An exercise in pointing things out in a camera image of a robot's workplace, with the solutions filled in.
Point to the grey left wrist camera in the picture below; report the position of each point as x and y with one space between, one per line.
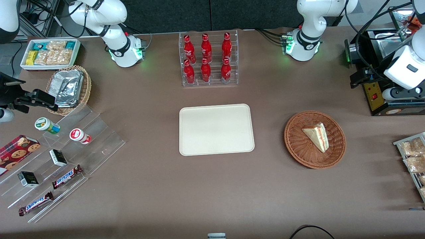
388 93

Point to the small grey object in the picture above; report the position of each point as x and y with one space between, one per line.
216 236

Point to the brown Snickers bar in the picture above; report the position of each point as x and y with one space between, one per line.
36 203
67 176

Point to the red plaid cookie box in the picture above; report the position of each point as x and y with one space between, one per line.
16 152

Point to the black food warmer case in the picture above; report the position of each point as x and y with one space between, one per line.
373 96

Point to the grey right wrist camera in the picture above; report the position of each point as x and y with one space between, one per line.
6 115

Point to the yellow snack pack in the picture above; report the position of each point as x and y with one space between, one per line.
31 57

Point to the clear acrylic bottle rack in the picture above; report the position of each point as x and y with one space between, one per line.
214 83

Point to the silver foil pack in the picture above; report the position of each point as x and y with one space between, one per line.
68 86
66 105

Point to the white rectangular snack bin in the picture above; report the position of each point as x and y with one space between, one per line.
24 64

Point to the clear fried snack bag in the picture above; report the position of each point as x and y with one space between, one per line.
411 147
421 180
423 192
415 164

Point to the small black box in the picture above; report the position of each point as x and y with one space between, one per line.
28 179
58 158

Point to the green lid jar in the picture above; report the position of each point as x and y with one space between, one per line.
44 124

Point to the teal snack pack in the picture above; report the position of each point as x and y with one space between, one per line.
40 45
70 44

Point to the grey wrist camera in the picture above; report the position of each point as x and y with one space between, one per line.
6 115
388 93

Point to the beige plastic tray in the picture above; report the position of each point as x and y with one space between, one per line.
215 129

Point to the clear acrylic stepped display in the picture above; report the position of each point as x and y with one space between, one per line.
99 146

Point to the aluminium frame stand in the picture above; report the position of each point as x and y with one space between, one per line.
49 18

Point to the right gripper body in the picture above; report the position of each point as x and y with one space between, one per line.
9 93

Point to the red lid jar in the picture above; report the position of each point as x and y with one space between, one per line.
78 135

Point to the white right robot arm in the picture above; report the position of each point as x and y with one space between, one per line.
116 20

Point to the triangular sandwich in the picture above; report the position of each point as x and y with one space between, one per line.
318 135

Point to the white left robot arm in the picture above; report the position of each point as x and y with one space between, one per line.
307 26

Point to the light tan wicker basket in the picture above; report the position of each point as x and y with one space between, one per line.
85 89

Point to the clear cracker bag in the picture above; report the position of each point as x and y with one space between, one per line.
60 57
56 45
42 57

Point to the brown round wicker basket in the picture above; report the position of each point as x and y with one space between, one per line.
298 146

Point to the red cola bottle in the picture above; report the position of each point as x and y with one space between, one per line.
188 49
206 48
226 46
226 71
189 73
206 71

